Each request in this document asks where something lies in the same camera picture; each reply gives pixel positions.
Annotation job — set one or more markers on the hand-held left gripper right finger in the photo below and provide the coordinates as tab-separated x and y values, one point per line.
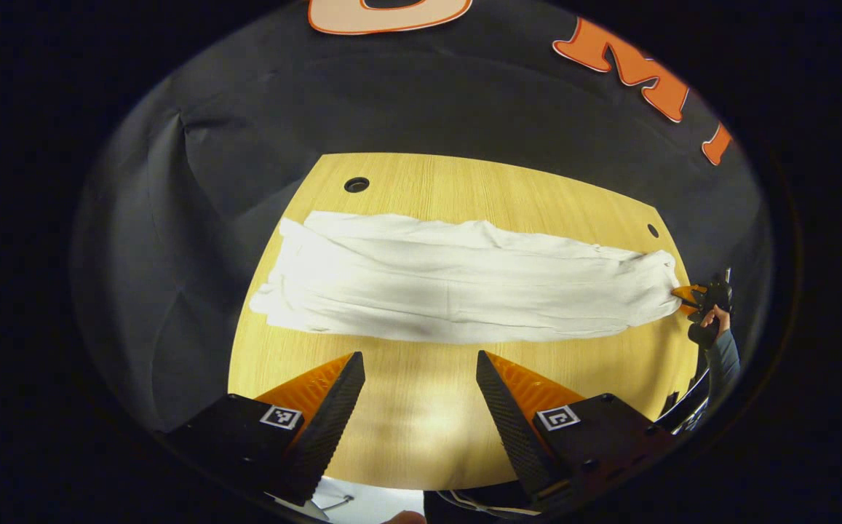
508	429

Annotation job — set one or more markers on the black backdrop cloth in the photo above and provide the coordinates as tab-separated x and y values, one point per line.
246	145

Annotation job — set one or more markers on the person's dark clothing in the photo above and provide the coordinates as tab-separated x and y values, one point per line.
479	509

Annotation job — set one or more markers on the white jeans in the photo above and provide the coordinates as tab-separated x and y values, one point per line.
464	284

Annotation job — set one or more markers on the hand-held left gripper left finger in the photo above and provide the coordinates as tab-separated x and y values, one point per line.
333	429

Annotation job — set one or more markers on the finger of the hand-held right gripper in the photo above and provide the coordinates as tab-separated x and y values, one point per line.
686	295

